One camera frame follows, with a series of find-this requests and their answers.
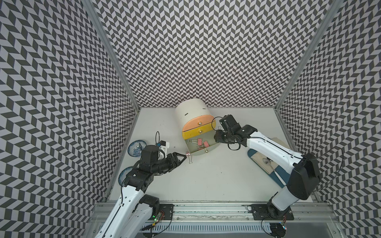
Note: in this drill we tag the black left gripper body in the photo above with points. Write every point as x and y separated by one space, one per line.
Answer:
162 165

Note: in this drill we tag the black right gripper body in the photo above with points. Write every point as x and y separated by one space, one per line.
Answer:
228 134

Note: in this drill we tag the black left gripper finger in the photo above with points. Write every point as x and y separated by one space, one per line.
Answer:
173 165
179 157

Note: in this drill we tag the green bottom drawer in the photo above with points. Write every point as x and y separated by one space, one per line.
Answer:
209 137

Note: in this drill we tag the yellow drawer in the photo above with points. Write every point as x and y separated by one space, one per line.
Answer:
198 130

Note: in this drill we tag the white round drawer cabinet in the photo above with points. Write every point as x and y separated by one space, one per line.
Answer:
190 109

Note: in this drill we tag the orange top drawer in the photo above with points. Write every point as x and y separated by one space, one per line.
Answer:
197 122

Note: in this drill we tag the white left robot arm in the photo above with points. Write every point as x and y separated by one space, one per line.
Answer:
135 210

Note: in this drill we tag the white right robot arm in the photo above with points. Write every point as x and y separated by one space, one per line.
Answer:
302 168

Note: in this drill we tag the blue patterned bowl far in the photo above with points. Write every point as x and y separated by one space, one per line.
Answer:
136 147

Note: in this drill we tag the blue patterned bowl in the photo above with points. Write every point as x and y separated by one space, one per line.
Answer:
136 147
123 174

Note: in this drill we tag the blue patterned bowl near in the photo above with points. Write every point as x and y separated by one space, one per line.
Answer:
123 174

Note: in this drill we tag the metal spoon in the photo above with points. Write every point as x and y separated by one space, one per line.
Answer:
266 161

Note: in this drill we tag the beige cloth napkin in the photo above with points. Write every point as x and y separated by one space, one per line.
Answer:
258 158

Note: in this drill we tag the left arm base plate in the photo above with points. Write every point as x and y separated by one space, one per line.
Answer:
167 211

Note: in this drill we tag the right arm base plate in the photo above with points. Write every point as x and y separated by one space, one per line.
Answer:
270 212

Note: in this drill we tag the aluminium front rail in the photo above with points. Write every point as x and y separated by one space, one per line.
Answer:
234 212

